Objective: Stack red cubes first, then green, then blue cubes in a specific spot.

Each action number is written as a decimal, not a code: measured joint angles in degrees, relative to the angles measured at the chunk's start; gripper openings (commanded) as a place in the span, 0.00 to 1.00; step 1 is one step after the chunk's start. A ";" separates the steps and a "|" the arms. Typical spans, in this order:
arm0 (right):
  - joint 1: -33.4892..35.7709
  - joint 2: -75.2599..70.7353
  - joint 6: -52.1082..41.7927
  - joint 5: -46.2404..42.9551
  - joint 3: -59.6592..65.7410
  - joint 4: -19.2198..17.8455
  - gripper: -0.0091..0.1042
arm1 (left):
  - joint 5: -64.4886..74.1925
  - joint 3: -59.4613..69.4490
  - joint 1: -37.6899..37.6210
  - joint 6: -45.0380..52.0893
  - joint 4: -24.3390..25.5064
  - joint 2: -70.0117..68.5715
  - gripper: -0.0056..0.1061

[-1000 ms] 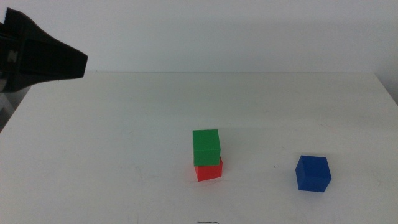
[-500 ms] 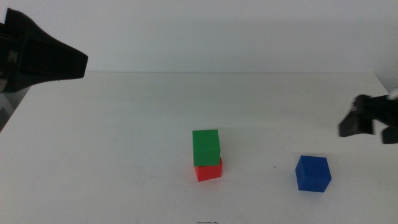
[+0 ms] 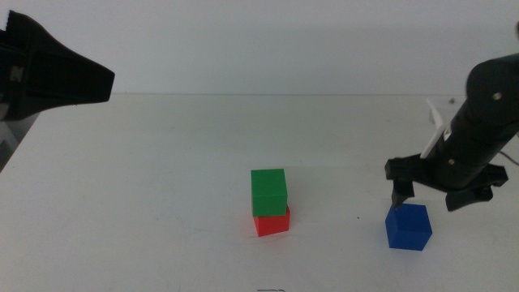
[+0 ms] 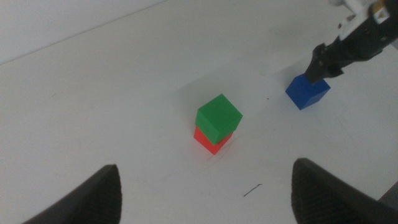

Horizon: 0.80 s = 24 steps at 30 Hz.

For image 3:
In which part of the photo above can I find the green cube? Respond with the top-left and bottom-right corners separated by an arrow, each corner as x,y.
250,168 -> 289,218

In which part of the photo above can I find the red cube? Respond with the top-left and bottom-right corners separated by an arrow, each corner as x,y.
253,204 -> 292,238

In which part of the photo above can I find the blue cube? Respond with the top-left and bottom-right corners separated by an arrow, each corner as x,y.
384,202 -> 434,252

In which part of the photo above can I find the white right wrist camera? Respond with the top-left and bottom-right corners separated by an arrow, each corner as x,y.
419,97 -> 456,160

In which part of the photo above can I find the thin black cable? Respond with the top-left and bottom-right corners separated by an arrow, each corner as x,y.
499,150 -> 519,167

